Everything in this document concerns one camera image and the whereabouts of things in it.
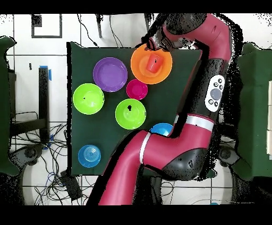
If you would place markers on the dark green table cloth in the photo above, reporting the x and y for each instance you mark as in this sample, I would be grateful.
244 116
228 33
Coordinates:
95 131

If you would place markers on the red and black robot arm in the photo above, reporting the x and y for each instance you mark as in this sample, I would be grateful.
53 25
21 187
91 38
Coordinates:
170 148

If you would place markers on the large yellow-orange bowl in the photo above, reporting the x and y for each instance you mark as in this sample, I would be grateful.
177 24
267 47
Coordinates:
138 70

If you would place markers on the orange cup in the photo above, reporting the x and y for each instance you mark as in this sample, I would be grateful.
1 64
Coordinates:
154 63

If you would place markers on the black square frame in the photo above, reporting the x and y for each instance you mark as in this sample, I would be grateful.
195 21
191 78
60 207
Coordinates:
60 25

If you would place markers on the green bowl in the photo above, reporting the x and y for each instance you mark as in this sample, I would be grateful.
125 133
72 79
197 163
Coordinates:
88 104
130 118

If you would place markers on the small pink-red bowl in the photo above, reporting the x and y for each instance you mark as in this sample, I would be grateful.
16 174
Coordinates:
137 89

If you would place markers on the black power strip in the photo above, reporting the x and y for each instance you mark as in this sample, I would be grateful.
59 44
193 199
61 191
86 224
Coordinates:
71 186

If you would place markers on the black stand leg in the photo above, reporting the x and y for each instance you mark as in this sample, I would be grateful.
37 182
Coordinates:
99 25
147 21

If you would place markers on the purple bowl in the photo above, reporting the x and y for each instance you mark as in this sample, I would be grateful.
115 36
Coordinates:
110 74

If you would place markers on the green cloth side table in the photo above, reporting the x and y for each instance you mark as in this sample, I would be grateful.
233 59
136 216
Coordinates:
257 106
5 106

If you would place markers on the black metal frame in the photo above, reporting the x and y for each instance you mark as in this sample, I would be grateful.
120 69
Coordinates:
43 95

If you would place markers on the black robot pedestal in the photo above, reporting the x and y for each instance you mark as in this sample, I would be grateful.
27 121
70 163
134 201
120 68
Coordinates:
153 191

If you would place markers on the small light blue bowl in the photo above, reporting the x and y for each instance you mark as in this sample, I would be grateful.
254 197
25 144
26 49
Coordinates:
89 156

